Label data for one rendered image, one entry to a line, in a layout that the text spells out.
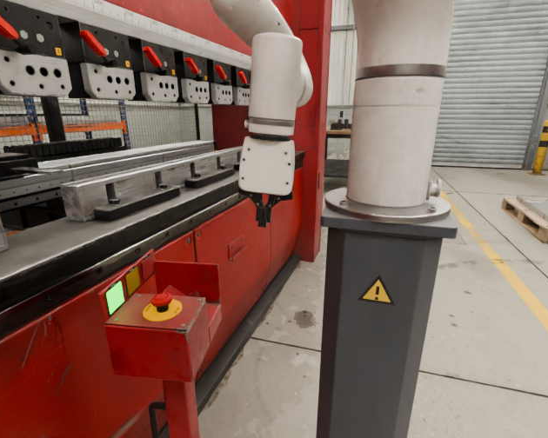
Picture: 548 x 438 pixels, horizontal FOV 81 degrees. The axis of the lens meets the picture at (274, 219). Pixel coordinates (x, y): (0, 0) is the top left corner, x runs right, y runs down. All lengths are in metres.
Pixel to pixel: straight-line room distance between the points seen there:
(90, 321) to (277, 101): 0.63
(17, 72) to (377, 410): 0.92
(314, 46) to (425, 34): 1.93
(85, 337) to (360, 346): 0.60
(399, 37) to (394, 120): 0.10
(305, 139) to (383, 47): 1.92
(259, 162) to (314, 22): 1.89
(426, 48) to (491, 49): 7.73
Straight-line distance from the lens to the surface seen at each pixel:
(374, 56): 0.48
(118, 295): 0.69
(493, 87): 8.18
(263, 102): 0.56
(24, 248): 0.84
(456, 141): 8.05
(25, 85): 0.85
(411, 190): 0.49
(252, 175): 0.59
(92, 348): 0.90
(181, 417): 0.89
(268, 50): 0.57
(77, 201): 0.94
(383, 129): 0.47
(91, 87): 0.95
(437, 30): 0.49
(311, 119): 2.35
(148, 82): 1.10
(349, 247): 0.48
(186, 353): 0.64
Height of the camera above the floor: 1.14
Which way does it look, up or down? 18 degrees down
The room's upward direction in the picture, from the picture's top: straight up
